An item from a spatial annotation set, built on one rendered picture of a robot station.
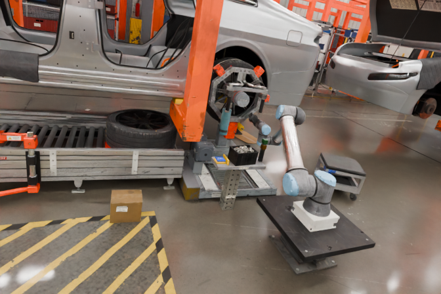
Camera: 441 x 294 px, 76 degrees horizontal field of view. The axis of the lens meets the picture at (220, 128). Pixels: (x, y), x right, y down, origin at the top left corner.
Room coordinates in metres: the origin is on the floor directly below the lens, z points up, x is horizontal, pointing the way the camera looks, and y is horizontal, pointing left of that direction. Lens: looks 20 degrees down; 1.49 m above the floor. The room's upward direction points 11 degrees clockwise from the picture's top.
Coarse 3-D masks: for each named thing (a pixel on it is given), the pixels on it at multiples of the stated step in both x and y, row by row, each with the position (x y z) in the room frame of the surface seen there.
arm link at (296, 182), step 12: (288, 108) 2.17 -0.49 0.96; (288, 120) 2.08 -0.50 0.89; (288, 132) 2.00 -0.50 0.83; (288, 144) 1.92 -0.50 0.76; (288, 156) 1.86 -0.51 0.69; (300, 156) 1.85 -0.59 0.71; (288, 168) 1.80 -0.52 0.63; (300, 168) 1.74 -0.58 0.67; (288, 180) 1.69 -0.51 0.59; (300, 180) 1.67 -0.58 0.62; (312, 180) 1.69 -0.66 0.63; (288, 192) 1.66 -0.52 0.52; (300, 192) 1.64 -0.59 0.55; (312, 192) 1.66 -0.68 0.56
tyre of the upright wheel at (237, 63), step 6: (216, 60) 2.94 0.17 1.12; (222, 60) 2.86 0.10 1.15; (228, 60) 2.83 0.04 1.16; (234, 60) 2.81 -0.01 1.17; (240, 60) 2.84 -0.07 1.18; (222, 66) 2.75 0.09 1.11; (228, 66) 2.77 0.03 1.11; (234, 66) 2.79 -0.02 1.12; (240, 66) 2.82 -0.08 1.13; (246, 66) 2.84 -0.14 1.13; (252, 66) 2.87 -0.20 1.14; (210, 84) 2.71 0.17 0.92; (210, 90) 2.71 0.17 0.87; (210, 108) 2.73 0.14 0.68; (210, 114) 2.73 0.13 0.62; (216, 114) 2.75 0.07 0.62
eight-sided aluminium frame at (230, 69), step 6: (228, 72) 2.68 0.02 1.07; (246, 72) 2.75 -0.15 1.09; (252, 72) 2.78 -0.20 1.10; (216, 78) 2.69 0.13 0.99; (222, 78) 2.67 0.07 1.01; (252, 78) 2.84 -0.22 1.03; (258, 78) 2.81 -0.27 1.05; (216, 84) 2.64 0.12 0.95; (258, 84) 2.81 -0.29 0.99; (216, 90) 2.65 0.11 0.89; (210, 96) 2.67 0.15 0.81; (258, 96) 2.84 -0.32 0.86; (210, 102) 2.63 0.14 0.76; (258, 102) 2.83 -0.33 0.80; (216, 108) 2.66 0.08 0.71; (252, 108) 2.86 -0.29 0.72; (258, 108) 2.83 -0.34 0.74; (246, 114) 2.80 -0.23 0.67; (234, 120) 2.76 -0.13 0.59; (240, 120) 2.77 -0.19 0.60
